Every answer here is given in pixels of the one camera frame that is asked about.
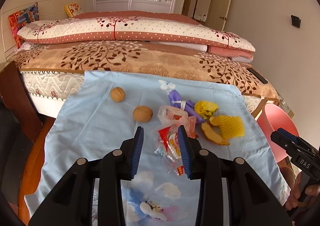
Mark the pink plastic bin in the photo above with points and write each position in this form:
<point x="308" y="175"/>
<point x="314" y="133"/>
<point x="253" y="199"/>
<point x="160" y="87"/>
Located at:
<point x="272" y="121"/>

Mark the yellow floral pillow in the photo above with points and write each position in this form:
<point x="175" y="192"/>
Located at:
<point x="73" y="9"/>

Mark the brown leaf-print blanket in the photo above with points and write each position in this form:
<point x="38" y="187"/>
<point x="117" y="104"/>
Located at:
<point x="150" y="63"/>

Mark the colourful patchwork pillow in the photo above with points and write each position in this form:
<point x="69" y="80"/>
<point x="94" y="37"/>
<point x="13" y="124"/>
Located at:
<point x="23" y="16"/>

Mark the large orange peel piece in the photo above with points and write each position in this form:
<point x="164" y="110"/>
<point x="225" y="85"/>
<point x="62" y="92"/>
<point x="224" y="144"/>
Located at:
<point x="211" y="134"/>

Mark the cream room door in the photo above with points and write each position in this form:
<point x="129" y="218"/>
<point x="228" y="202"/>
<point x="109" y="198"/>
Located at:
<point x="225" y="3"/>

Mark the person's right hand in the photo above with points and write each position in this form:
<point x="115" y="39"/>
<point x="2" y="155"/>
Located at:
<point x="296" y="191"/>

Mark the yellow paper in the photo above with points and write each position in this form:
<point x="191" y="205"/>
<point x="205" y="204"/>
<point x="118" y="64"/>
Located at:
<point x="205" y="109"/>

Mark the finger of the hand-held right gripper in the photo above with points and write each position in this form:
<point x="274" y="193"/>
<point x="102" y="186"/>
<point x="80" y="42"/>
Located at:
<point x="287" y="133"/>
<point x="281" y="141"/>

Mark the clear plastic bag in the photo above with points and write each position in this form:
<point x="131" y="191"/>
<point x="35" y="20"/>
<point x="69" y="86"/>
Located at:
<point x="172" y="114"/>

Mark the cream bed headboard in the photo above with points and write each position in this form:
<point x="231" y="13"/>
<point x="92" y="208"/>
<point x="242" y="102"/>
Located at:
<point x="50" y="8"/>

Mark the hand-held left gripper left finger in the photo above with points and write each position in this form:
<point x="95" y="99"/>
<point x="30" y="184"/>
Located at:
<point x="138" y="149"/>

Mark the white dotted tree-print quilt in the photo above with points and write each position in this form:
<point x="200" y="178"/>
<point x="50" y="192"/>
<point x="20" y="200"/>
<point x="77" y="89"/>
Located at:
<point x="125" y="26"/>

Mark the yellow foam fruit net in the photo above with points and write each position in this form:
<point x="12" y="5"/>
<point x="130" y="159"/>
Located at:
<point x="232" y="126"/>

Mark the light blue floral cloth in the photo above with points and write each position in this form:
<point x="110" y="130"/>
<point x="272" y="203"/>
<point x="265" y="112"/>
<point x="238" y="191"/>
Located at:
<point x="100" y="121"/>

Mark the purple face mask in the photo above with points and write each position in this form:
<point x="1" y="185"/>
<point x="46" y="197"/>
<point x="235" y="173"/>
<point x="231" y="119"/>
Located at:
<point x="176" y="97"/>

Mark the pink folded blanket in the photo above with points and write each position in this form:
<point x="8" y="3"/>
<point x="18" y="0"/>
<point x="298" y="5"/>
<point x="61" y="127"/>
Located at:
<point x="230" y="53"/>

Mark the black smartphone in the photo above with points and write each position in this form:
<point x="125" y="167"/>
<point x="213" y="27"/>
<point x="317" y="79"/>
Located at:
<point x="257" y="76"/>

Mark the red white snack wrapper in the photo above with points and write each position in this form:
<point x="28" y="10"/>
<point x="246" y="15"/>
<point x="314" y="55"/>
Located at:
<point x="168" y="138"/>

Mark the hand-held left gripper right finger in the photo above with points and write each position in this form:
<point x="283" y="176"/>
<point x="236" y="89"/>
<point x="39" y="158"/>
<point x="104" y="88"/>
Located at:
<point x="183" y="149"/>

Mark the black wall box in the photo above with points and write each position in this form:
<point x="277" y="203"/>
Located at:
<point x="295" y="21"/>

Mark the wall socket plate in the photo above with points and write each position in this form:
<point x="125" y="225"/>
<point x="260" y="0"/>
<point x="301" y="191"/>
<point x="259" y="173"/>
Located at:
<point x="282" y="99"/>
<point x="288" y="111"/>

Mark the small orange peel piece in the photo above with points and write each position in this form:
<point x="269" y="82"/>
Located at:
<point x="213" y="121"/>

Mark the clear wrapper with red label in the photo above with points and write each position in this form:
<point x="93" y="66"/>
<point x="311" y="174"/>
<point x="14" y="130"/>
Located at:
<point x="175" y="166"/>

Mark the brown walnut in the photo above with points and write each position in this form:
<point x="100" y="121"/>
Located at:
<point x="142" y="114"/>
<point x="117" y="94"/>

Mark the white quilted mattress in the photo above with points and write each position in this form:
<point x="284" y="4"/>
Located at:
<point x="50" y="83"/>

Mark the white folded sheet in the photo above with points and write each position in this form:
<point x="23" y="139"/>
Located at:
<point x="180" y="45"/>

